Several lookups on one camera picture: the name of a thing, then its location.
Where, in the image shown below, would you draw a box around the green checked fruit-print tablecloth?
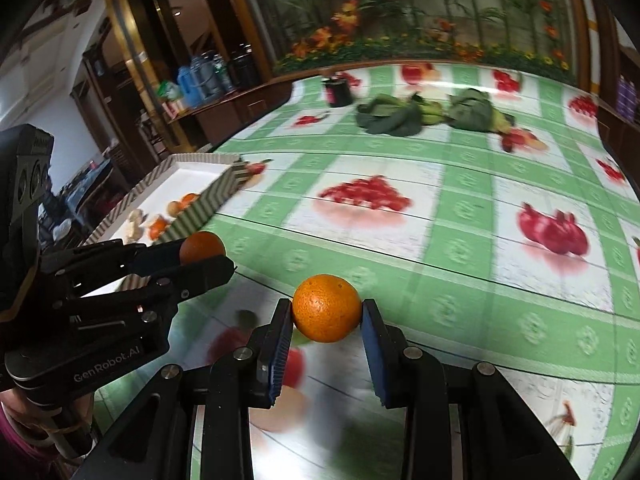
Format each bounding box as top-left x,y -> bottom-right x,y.
92,60 -> 640,480

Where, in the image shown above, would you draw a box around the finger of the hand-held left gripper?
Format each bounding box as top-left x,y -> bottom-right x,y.
41,240 -> 185,277
55,255 -> 236,322

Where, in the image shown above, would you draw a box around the person's left hand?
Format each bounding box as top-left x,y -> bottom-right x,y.
0,387 -> 56,433

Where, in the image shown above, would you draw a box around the white tray with striped rim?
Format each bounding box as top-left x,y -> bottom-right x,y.
82,152 -> 251,291

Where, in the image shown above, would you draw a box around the black appliance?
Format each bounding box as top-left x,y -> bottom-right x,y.
227,50 -> 263,92

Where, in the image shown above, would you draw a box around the dark green leafy vegetable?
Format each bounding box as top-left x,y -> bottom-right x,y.
355,92 -> 446,137

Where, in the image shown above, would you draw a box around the green and white bag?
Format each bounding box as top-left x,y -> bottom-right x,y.
156,80 -> 183,111

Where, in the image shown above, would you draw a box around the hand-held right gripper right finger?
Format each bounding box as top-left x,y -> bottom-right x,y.
361,299 -> 571,480

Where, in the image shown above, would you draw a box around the grey-blue thermos jug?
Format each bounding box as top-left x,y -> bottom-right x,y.
191,55 -> 223,102

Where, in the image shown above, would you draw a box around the beige ginger piece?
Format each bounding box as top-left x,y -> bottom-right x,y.
125,209 -> 147,241

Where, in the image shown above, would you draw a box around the purple bottles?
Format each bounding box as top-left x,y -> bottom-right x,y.
616,75 -> 639,121

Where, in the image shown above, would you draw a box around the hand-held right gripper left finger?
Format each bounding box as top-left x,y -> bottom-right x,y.
75,299 -> 294,480

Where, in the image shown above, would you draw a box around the blue plastic jug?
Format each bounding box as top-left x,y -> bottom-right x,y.
176,64 -> 197,103

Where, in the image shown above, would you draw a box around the wooden cabinet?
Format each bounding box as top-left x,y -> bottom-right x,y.
165,82 -> 296,153

